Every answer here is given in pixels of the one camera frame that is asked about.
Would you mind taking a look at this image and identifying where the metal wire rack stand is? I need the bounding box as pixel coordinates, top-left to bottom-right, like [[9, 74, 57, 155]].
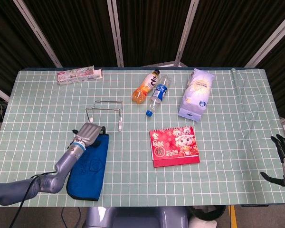
[[85, 100, 124, 133]]

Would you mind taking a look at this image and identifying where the pale lavender paper bag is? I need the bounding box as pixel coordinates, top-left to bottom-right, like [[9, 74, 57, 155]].
[[178, 68, 215, 123]]

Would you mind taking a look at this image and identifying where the black waste bin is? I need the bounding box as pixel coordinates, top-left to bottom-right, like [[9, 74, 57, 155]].
[[189, 204, 227, 228]]

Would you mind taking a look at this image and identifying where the grey robot torso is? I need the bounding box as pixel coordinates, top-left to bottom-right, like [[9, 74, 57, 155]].
[[85, 206, 190, 228]]

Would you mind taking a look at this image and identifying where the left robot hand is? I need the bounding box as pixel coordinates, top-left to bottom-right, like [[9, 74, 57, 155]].
[[72, 122, 106, 148]]

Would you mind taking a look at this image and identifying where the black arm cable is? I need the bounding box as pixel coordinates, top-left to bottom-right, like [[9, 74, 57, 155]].
[[9, 171, 57, 228]]

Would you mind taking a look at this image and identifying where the green checkered tablecloth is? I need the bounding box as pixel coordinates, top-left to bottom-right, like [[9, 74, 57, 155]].
[[0, 67, 285, 208]]

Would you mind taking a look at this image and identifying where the red 2026 desk calendar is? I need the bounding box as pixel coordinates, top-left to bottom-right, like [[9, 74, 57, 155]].
[[149, 126, 201, 169]]

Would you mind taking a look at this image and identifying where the dark folding screen partition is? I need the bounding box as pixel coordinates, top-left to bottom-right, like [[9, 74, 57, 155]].
[[0, 0, 285, 119]]

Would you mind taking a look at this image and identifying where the orange drink bottle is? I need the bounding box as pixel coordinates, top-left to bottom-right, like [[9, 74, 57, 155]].
[[131, 69, 161, 105]]

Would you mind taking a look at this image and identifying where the toothpaste box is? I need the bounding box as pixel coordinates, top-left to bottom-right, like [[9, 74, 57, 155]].
[[57, 65, 104, 85]]

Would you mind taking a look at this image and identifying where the black and blue towel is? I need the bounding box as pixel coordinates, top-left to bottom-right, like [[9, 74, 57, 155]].
[[66, 129, 109, 202]]

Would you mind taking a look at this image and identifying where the clear bottle with blue cap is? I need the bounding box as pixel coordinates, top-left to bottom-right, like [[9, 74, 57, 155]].
[[146, 75, 172, 117]]

